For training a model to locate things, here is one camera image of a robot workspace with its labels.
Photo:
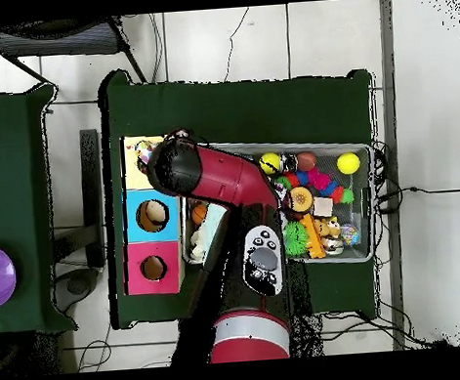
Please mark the mint green knitted cloth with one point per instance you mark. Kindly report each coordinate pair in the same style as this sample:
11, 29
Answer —
214, 222

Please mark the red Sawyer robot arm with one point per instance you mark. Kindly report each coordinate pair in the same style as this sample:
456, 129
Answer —
221, 179

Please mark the wooden box with three holes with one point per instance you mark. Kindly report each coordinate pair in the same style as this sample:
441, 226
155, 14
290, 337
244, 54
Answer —
170, 284

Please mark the silver mesh bin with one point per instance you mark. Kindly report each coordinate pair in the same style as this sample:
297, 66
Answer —
359, 216

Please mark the small orange basketball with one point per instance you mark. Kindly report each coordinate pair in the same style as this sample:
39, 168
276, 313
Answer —
198, 213

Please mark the plain yellow ball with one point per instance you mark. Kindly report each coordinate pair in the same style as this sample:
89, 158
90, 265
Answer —
270, 163
348, 163

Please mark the toy hamburger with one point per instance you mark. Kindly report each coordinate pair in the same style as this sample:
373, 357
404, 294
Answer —
300, 198

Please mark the small brown football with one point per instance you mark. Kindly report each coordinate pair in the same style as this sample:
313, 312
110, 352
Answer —
306, 161

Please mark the plain wooden cube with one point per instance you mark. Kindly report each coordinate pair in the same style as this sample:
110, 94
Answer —
322, 207

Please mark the black standing panel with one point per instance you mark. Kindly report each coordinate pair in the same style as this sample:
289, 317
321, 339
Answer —
90, 168

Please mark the grey round stand base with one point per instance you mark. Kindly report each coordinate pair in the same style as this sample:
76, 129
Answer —
78, 285

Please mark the dark green side table cloth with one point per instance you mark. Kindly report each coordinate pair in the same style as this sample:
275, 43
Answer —
14, 126

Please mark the black metal chair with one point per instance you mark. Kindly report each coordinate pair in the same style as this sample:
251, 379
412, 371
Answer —
59, 41

